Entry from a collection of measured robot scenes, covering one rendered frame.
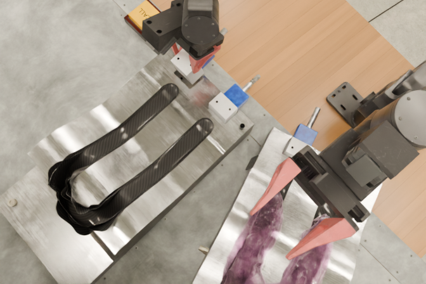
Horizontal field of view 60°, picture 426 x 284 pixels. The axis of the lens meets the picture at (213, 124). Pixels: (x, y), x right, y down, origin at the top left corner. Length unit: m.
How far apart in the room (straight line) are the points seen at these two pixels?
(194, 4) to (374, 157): 0.32
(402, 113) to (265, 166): 0.45
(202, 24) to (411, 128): 0.32
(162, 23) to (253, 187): 0.38
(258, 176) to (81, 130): 0.38
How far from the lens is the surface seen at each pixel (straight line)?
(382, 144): 0.38
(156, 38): 0.60
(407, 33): 2.12
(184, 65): 0.75
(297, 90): 0.92
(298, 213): 0.79
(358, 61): 1.00
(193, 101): 0.79
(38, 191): 0.85
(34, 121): 0.96
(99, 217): 0.79
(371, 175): 0.37
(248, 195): 0.76
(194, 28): 0.56
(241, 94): 0.78
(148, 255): 0.85
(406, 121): 0.40
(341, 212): 0.43
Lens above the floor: 1.64
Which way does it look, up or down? 75 degrees down
